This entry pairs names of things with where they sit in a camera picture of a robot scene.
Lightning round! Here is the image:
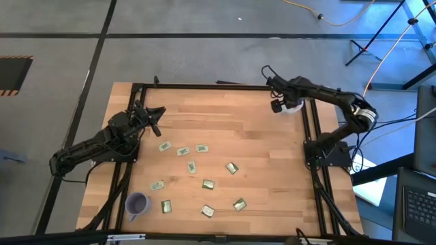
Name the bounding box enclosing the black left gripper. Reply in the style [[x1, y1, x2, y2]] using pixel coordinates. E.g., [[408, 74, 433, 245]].
[[129, 99, 167, 132]]

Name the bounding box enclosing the clear plastic cup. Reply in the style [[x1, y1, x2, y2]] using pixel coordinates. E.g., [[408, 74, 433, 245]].
[[279, 98, 305, 116]]

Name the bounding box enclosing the purple mug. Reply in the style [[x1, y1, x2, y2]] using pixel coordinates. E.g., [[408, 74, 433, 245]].
[[124, 192, 152, 223]]

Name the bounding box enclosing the black tripod stand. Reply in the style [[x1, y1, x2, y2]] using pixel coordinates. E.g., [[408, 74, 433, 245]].
[[345, 0, 436, 91]]

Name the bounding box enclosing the black desk beam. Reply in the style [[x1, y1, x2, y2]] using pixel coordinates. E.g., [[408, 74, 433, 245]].
[[350, 152, 415, 186]]

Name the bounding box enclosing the white paper box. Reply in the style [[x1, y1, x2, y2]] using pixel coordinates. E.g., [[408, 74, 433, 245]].
[[350, 153, 388, 208]]

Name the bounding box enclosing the hazard striped floor hatch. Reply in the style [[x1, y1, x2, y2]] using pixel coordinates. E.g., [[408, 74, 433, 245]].
[[0, 55, 34, 97]]

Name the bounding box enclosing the blue floor object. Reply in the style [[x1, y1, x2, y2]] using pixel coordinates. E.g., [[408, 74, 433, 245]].
[[0, 148, 27, 165]]

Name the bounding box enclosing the black laptop keyboard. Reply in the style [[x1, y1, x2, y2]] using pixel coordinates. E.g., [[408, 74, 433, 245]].
[[391, 166, 436, 244]]

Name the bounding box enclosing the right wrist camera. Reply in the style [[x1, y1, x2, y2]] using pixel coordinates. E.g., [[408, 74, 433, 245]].
[[270, 98, 285, 114]]

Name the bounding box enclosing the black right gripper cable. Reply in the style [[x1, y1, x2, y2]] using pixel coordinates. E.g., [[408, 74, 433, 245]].
[[260, 65, 281, 86]]

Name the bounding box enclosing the black aluminium table frame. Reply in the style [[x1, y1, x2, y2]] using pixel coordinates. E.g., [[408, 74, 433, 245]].
[[76, 75, 364, 245]]

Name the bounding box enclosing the orange extension cable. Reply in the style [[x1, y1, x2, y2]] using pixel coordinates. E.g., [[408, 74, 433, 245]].
[[281, 0, 376, 27], [362, 0, 436, 99]]

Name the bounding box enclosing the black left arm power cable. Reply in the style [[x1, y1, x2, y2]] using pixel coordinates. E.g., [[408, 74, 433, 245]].
[[61, 161, 103, 184]]

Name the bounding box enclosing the black cable bundle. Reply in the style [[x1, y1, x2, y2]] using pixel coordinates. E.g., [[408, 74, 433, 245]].
[[352, 112, 418, 164]]

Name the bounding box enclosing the silver metal bracket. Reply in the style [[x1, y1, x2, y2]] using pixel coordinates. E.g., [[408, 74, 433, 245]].
[[106, 233, 146, 242]]

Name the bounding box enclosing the white cable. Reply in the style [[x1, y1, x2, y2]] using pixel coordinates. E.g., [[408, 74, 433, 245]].
[[359, 107, 436, 149]]

